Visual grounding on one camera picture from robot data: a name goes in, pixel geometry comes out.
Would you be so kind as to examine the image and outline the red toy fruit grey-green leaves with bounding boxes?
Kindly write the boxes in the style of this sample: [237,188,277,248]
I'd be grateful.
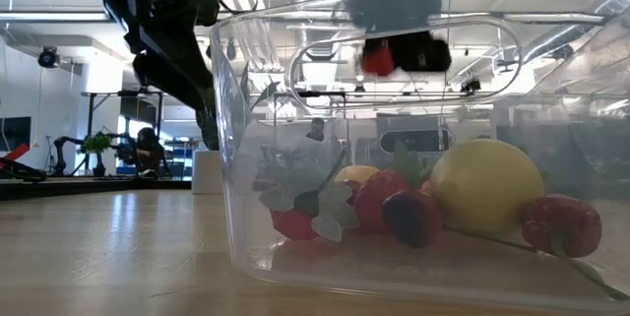
[258,147,361,243]

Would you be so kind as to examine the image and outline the yellow toy lemon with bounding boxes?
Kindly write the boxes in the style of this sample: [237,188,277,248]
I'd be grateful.
[429,138,545,236]

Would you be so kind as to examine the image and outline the red toy cherry long stem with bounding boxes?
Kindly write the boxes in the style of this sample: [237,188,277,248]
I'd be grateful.
[521,193,630,302]

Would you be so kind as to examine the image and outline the green background potted plant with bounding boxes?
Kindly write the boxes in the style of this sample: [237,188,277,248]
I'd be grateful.
[82,132,113,178]

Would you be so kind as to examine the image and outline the clear plastic tupperware container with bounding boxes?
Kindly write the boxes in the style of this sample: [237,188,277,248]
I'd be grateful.
[210,0,630,315]

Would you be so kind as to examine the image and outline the dark red toy cherry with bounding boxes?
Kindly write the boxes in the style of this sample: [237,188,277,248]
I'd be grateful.
[382,190,537,253]

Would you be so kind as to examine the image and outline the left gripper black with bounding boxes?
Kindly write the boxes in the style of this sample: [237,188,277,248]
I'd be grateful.
[122,0,221,113]

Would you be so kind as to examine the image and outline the person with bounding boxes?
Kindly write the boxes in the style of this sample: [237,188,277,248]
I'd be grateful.
[133,127,166,179]

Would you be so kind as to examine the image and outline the yellow toy banana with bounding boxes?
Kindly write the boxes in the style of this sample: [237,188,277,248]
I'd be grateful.
[335,164,381,185]

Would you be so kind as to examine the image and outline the black wall monitor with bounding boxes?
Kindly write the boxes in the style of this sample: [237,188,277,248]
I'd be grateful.
[0,116,32,154]

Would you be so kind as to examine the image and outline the snake plant in white pot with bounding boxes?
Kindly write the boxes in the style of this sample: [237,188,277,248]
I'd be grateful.
[190,59,282,196]

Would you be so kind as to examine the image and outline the black metal stand frame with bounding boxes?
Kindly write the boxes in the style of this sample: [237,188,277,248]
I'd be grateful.
[81,90,166,178]

